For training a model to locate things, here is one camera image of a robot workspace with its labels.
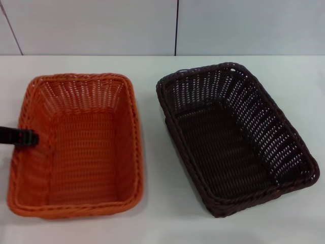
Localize orange woven plastic basket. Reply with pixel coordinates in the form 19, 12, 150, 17
9, 72, 146, 221

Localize dark brown woven basket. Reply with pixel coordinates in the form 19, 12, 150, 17
155, 60, 320, 219

